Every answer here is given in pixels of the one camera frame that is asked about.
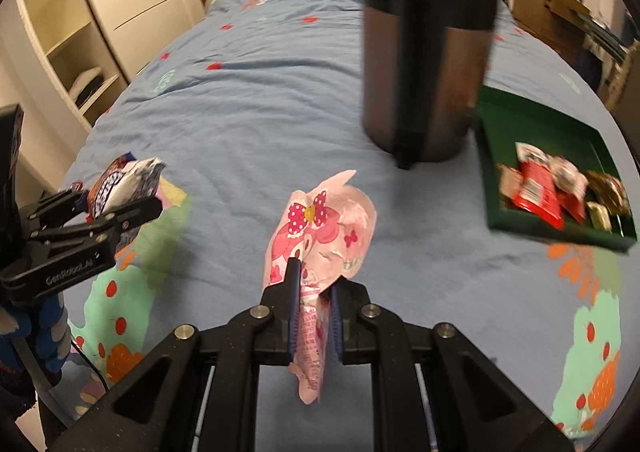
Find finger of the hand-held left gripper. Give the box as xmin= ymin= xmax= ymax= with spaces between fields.
xmin=36 ymin=196 xmax=164 ymax=258
xmin=19 ymin=189 xmax=89 ymax=233

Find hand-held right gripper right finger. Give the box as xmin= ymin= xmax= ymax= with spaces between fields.
xmin=328 ymin=281 xmax=576 ymax=452

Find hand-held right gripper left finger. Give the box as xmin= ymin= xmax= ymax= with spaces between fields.
xmin=50 ymin=258 xmax=304 ymax=452

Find dark and white snack packet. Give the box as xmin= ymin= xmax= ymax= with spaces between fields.
xmin=86 ymin=157 xmax=167 ymax=223

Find pink cartoon snack packet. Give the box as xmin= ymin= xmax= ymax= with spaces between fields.
xmin=263 ymin=170 xmax=377 ymax=406

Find long red and white packet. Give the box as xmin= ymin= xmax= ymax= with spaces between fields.
xmin=510 ymin=142 xmax=566 ymax=231

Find red snack packet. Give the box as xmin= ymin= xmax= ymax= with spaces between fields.
xmin=556 ymin=193 xmax=589 ymax=225

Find clear candy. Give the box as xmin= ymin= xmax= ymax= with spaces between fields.
xmin=550 ymin=157 xmax=589 ymax=198

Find beige candy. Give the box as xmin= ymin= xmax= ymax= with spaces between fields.
xmin=587 ymin=202 xmax=614 ymax=233

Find green tray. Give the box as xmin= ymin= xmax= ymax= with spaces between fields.
xmin=473 ymin=86 xmax=640 ymax=253

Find brown snack packet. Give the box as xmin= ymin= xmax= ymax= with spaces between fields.
xmin=587 ymin=171 xmax=631 ymax=213

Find person's left hand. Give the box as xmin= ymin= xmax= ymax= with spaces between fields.
xmin=0 ymin=294 xmax=71 ymax=383

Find folded clothes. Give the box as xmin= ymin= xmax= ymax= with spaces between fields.
xmin=69 ymin=66 xmax=106 ymax=108

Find white open shelf unit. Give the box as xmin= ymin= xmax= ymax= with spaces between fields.
xmin=12 ymin=0 xmax=129 ymax=129

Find dark steel kettle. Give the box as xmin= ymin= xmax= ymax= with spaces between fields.
xmin=360 ymin=0 xmax=503 ymax=171

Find wooden cabinet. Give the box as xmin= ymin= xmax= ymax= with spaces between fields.
xmin=512 ymin=0 xmax=594 ymax=58

